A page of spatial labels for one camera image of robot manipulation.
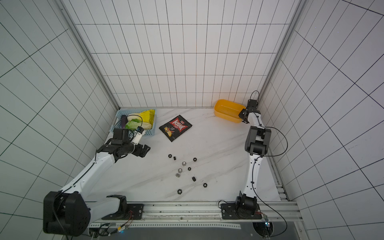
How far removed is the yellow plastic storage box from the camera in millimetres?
1142

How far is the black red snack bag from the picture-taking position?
1.05 m

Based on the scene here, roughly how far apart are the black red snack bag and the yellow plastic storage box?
0.24 m
